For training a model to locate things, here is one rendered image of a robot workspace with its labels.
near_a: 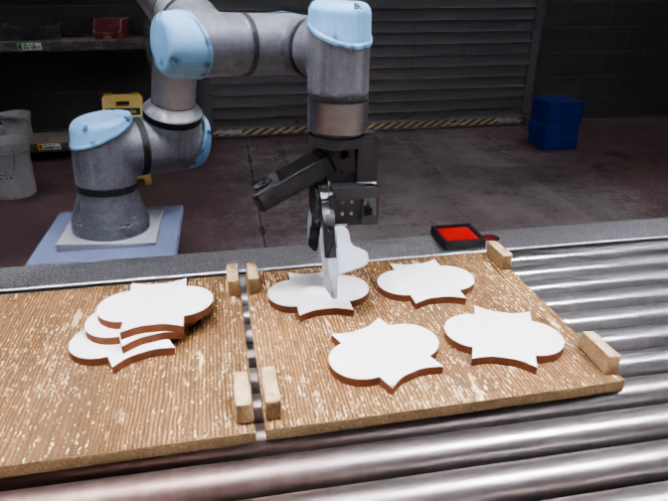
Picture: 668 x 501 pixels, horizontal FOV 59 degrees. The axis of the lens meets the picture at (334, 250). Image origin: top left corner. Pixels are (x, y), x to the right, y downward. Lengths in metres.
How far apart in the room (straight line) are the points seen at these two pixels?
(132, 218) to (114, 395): 0.59
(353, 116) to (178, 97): 0.54
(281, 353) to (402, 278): 0.24
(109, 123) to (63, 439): 0.67
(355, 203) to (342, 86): 0.15
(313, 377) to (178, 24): 0.42
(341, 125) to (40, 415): 0.46
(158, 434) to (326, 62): 0.44
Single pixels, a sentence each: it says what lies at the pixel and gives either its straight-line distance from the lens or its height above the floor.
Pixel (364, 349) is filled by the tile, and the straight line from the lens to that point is 0.71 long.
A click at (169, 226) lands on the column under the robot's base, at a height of 0.87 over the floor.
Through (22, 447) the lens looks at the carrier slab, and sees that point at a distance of 0.68.
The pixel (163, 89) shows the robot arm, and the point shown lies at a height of 1.16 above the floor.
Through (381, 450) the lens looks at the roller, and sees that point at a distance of 0.63.
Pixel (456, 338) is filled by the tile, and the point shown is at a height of 0.95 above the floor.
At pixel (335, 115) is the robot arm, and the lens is 0.71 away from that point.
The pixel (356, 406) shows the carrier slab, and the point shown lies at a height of 0.94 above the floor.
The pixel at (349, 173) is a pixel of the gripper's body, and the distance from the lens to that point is 0.76.
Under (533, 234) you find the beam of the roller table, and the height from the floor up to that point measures 0.91.
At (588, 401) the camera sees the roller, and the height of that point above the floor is 0.91.
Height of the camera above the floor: 1.36
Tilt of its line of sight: 25 degrees down
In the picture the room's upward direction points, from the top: straight up
